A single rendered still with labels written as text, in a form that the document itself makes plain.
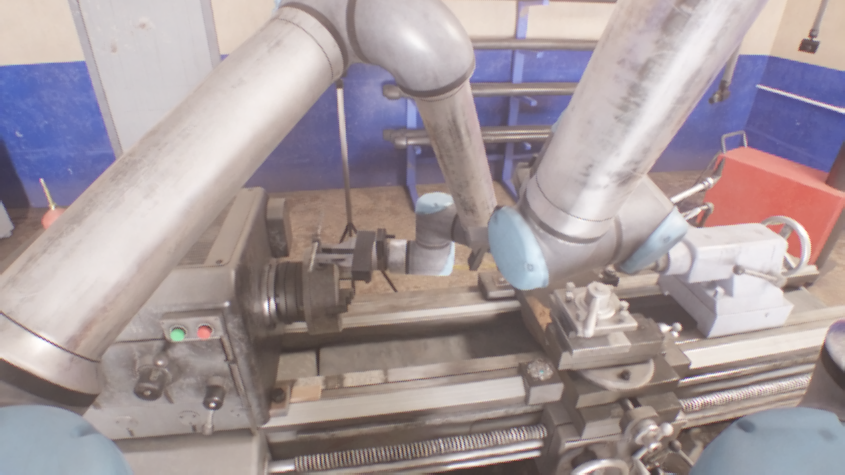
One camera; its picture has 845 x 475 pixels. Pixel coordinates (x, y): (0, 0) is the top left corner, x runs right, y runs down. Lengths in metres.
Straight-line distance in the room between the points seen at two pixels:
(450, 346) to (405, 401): 0.38
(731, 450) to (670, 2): 0.27
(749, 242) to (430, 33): 1.42
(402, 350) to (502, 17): 3.31
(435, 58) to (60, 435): 0.49
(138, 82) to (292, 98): 3.95
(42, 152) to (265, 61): 4.67
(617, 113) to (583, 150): 0.04
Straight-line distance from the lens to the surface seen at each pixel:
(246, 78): 0.52
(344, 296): 1.23
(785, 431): 0.36
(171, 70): 4.32
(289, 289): 1.23
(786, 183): 3.84
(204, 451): 1.36
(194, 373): 1.17
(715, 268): 1.69
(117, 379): 1.25
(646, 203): 0.54
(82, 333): 0.46
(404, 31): 0.55
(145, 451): 1.42
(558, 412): 1.41
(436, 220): 1.01
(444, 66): 0.57
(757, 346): 1.86
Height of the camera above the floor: 1.89
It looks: 28 degrees down
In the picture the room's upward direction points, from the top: 1 degrees clockwise
